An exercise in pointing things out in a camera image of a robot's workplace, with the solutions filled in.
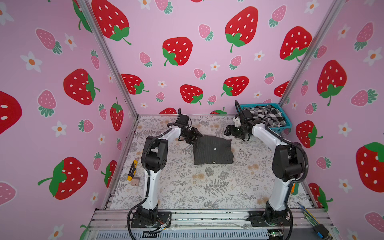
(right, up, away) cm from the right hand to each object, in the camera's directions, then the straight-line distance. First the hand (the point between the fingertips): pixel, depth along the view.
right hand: (228, 132), depth 96 cm
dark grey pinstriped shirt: (-13, -10, -5) cm, 18 cm away
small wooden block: (-56, -28, -11) cm, 64 cm away
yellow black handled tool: (-60, -24, -6) cm, 65 cm away
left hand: (-18, -2, +4) cm, 18 cm away
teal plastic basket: (+36, +2, +8) cm, 37 cm away
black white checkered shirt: (+34, +11, +9) cm, 37 cm away
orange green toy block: (+33, -31, -15) cm, 48 cm away
